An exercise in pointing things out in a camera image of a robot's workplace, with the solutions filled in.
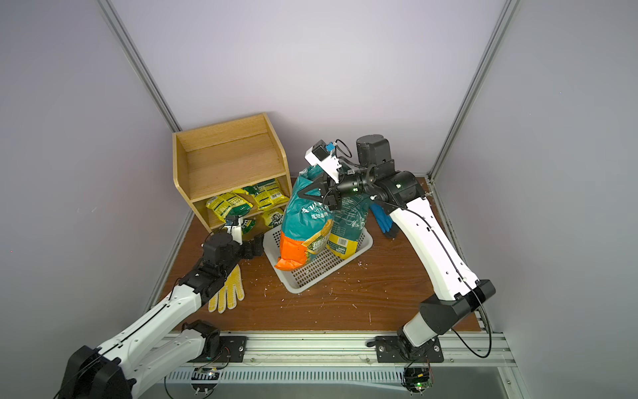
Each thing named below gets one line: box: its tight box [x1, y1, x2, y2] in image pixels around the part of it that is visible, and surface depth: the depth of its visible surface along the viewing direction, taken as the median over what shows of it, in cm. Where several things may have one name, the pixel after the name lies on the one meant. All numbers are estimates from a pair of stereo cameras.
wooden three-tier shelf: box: [171, 112, 293, 233], surface depth 85 cm
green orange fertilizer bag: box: [274, 165, 334, 271], surface depth 60 cm
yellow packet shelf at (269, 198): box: [250, 187, 290, 211], surface depth 89 cm
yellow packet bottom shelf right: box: [261, 207, 285, 228], surface depth 101 cm
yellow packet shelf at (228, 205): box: [206, 192, 254, 222], surface depth 87 cm
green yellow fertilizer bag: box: [326, 192, 370, 260], surface depth 87 cm
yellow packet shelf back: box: [240, 177, 282, 195], surface depth 92 cm
